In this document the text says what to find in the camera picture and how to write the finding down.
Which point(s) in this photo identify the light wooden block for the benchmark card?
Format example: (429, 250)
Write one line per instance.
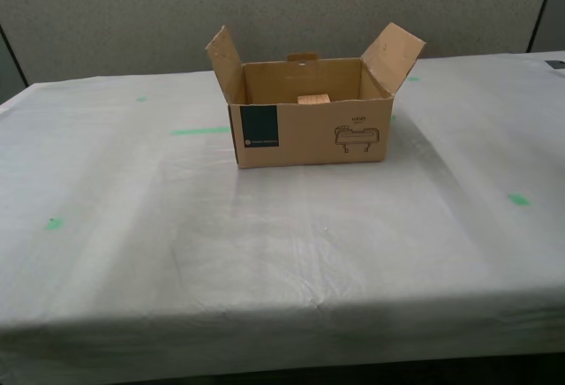
(313, 99)

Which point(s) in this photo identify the white plastic table cover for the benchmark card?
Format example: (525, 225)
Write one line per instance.
(282, 248)

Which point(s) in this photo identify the brown cardboard box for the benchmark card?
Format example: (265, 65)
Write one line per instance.
(309, 138)

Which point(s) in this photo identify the black table outlet plate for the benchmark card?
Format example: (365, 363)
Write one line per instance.
(556, 65)

